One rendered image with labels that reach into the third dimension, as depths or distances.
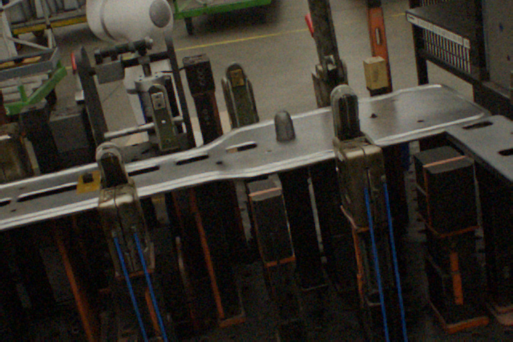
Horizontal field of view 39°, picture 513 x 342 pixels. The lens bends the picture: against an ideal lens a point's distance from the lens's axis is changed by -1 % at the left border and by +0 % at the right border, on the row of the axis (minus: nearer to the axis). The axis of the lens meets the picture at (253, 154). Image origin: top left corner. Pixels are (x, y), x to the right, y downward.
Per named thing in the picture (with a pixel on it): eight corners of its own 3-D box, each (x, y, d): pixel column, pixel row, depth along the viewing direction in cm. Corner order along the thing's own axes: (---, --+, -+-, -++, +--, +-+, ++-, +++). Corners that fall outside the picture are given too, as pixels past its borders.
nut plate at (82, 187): (98, 189, 118) (97, 183, 118) (76, 195, 118) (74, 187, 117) (101, 171, 126) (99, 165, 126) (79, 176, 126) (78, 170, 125)
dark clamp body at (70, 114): (90, 305, 144) (34, 126, 131) (94, 273, 157) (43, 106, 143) (143, 293, 145) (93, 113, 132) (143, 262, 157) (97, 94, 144)
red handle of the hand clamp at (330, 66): (321, 70, 135) (298, 14, 144) (321, 78, 137) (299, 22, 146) (343, 65, 135) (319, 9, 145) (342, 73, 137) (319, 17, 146)
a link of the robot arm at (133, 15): (150, 75, 191) (121, -13, 182) (199, 74, 179) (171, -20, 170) (116, 94, 183) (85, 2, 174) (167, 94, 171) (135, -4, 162)
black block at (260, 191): (280, 376, 114) (244, 209, 103) (268, 337, 124) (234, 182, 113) (329, 363, 114) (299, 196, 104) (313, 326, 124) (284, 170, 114)
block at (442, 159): (442, 340, 114) (424, 179, 104) (417, 303, 124) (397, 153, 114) (499, 325, 115) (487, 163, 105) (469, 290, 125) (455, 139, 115)
